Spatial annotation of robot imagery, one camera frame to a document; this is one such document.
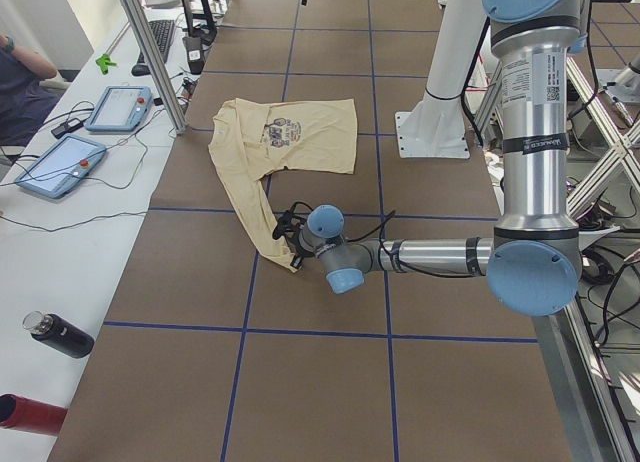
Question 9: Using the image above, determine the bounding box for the black box white label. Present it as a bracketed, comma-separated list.
[182, 36, 205, 75]

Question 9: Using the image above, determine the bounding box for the black computer mouse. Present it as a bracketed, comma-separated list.
[131, 63, 150, 77]

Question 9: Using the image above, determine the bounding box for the near blue teach pendant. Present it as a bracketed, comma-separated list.
[15, 134, 107, 199]

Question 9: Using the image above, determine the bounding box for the blue teach pendant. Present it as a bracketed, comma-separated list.
[15, 134, 107, 199]
[84, 86, 153, 133]

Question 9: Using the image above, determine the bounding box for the person in dark shirt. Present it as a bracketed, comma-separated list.
[1, 34, 59, 147]

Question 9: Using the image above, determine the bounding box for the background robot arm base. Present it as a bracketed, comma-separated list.
[596, 54, 639, 105]

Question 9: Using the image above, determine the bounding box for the black water bottle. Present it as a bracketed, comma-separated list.
[22, 311, 94, 359]

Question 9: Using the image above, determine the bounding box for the far blue teach pendant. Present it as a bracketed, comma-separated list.
[84, 86, 153, 133]

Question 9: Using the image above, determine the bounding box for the black keyboard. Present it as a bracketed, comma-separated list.
[149, 20, 176, 62]

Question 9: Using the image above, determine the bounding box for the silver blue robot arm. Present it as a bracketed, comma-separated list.
[272, 0, 591, 317]

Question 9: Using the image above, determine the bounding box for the cream long-sleeve printed shirt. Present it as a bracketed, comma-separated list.
[209, 98, 358, 271]

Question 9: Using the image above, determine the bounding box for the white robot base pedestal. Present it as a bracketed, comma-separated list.
[395, 0, 487, 159]

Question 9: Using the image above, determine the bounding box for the green plastic clamp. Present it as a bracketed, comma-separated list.
[95, 53, 117, 75]

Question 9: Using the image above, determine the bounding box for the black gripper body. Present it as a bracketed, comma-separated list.
[272, 201, 314, 269]

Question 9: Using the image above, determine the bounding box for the red cylinder bottle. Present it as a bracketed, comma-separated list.
[1, 394, 67, 436]

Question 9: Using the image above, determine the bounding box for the aluminium frame post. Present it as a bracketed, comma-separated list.
[119, 0, 187, 135]

